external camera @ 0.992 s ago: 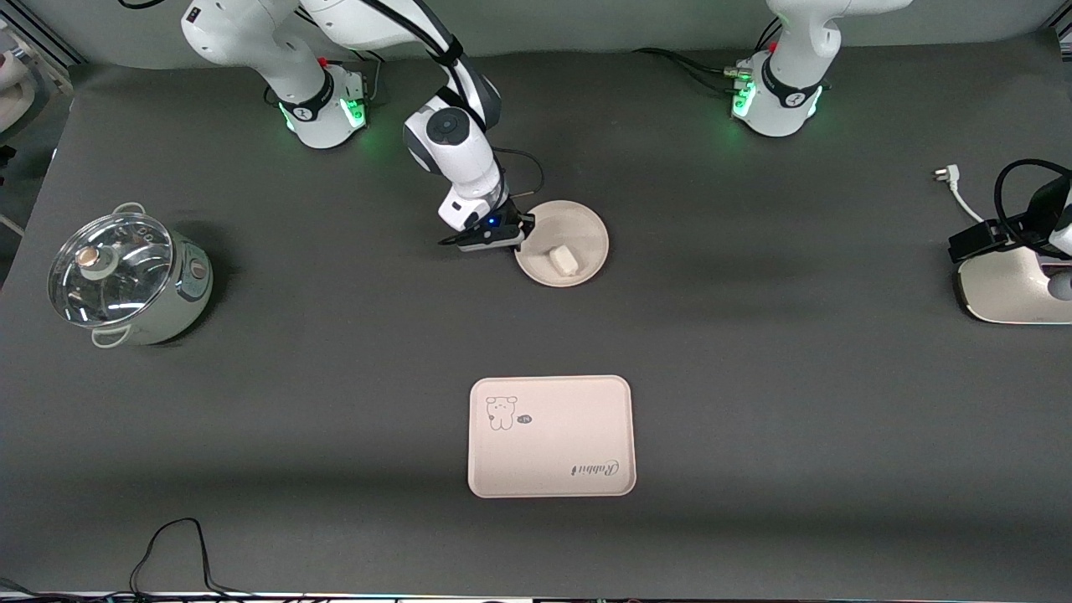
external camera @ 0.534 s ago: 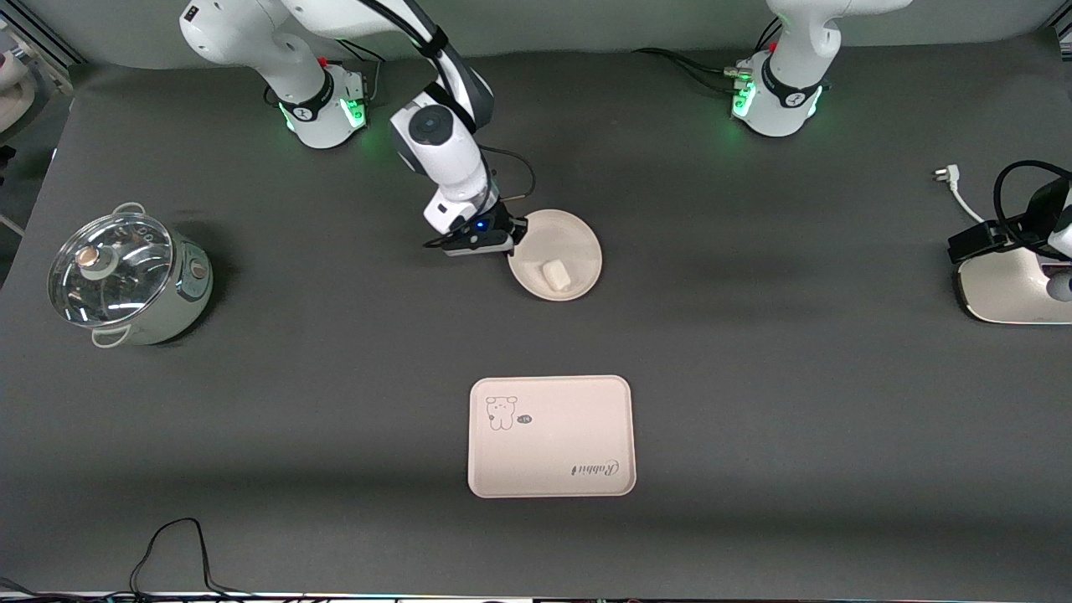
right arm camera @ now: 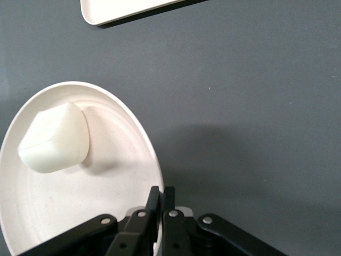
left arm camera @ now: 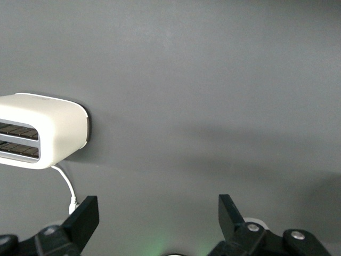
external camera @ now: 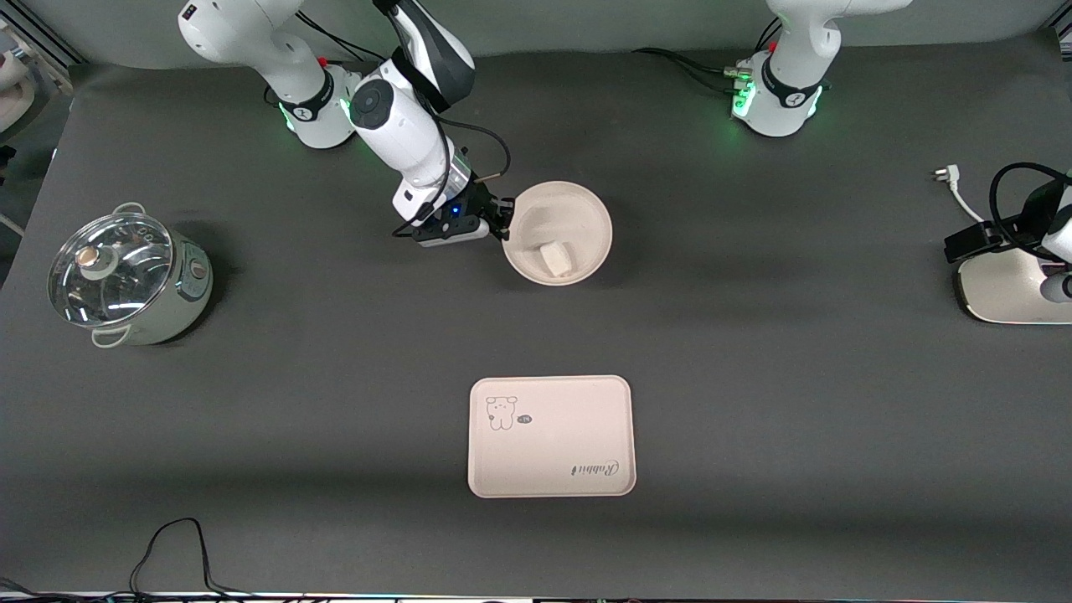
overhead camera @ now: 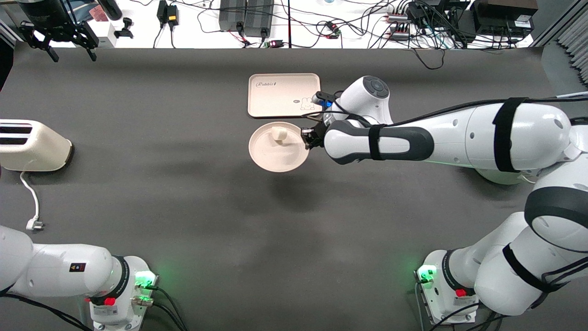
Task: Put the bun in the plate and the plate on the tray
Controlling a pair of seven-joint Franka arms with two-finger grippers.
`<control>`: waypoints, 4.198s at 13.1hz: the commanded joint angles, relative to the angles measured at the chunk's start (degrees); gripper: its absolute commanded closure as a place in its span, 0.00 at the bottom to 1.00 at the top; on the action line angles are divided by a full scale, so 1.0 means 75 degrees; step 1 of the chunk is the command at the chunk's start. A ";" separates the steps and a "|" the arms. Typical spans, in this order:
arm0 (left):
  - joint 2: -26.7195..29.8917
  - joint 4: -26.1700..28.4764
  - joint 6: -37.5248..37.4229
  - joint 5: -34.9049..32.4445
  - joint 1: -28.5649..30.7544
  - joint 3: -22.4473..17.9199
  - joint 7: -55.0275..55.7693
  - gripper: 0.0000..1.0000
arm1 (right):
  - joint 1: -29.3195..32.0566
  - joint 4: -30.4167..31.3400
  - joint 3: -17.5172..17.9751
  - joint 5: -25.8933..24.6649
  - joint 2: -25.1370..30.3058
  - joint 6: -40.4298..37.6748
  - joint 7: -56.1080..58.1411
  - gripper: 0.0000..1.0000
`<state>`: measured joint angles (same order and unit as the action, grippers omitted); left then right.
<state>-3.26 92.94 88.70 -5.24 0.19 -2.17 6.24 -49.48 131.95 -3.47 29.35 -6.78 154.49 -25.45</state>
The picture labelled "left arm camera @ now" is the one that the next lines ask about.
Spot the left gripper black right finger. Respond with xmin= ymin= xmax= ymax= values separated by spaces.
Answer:
xmin=207 ymin=194 xmax=331 ymax=256

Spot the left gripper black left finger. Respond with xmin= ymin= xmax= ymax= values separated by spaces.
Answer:
xmin=0 ymin=195 xmax=100 ymax=256

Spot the white toaster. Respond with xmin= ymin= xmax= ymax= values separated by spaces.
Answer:
xmin=0 ymin=92 xmax=90 ymax=171

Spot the white power cable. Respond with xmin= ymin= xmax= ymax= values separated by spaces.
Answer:
xmin=50 ymin=164 xmax=79 ymax=215

